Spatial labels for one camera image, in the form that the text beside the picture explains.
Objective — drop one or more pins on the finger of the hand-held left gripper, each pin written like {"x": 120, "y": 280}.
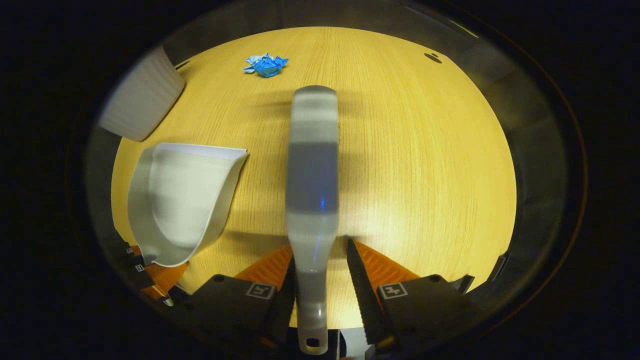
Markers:
{"x": 167, "y": 280}
{"x": 131, "y": 254}

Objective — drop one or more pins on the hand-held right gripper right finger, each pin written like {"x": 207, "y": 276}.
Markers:
{"x": 362, "y": 295}

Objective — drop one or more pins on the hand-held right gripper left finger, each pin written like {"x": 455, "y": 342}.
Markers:
{"x": 282, "y": 305}

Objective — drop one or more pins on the white dustpan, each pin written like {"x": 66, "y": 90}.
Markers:
{"x": 185, "y": 200}

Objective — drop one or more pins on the small white broom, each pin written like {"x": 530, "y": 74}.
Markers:
{"x": 312, "y": 175}

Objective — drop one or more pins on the grey ribbed garbage bin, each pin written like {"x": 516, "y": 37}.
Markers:
{"x": 142, "y": 95}

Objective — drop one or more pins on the blue paper trash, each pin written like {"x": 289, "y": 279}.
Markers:
{"x": 266, "y": 65}

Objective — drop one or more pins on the black desk edge clamp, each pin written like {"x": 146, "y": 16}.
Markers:
{"x": 501, "y": 266}
{"x": 462, "y": 284}

